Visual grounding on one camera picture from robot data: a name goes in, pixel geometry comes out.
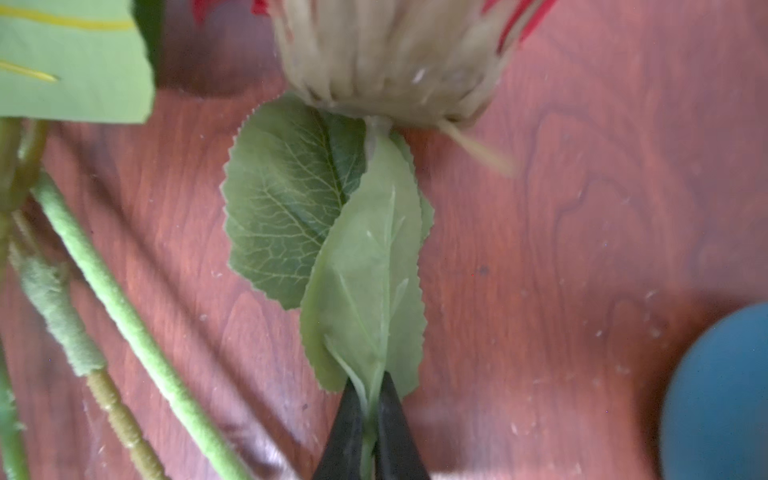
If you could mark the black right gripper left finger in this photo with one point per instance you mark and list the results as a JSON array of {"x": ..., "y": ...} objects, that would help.
[{"x": 341, "y": 457}]

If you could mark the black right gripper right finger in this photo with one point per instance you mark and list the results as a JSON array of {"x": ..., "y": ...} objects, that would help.
[{"x": 396, "y": 454}]

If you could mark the red carnation flower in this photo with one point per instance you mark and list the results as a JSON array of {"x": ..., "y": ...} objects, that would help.
[{"x": 323, "y": 209}]

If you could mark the teal ceramic vase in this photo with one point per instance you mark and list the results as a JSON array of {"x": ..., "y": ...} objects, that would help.
[{"x": 714, "y": 417}]

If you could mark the peach rose stem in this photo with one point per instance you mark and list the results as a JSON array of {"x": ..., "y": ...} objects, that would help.
[{"x": 46, "y": 286}]

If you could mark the cream white flower stem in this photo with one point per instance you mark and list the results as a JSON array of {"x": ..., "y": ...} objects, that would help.
[{"x": 208, "y": 438}]

